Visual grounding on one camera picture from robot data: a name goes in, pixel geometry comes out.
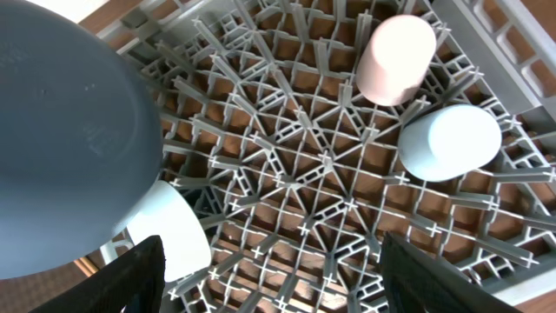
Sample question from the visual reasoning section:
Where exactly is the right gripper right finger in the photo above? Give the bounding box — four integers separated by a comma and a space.
380, 232, 520, 313

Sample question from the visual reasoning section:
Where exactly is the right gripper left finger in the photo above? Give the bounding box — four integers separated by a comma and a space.
31, 235, 165, 313

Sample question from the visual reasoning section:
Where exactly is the light blue rice bowl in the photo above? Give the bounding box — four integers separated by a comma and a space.
127, 181, 211, 283

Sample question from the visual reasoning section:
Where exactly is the light blue plastic cup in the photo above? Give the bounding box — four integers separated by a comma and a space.
398, 104, 502, 182

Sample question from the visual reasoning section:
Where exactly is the dark blue plate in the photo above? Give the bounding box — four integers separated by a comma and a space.
1, 1, 162, 279

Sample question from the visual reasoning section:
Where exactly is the pink plastic cup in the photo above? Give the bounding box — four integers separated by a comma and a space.
356, 15, 437, 106

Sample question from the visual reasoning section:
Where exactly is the grey dishwasher rack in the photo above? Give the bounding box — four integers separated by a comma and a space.
99, 1, 555, 312

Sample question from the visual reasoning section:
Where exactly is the wooden chopstick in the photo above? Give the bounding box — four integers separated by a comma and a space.
74, 256, 98, 277

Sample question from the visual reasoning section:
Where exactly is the dark brown serving tray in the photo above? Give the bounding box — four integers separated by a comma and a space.
1, 262, 86, 313

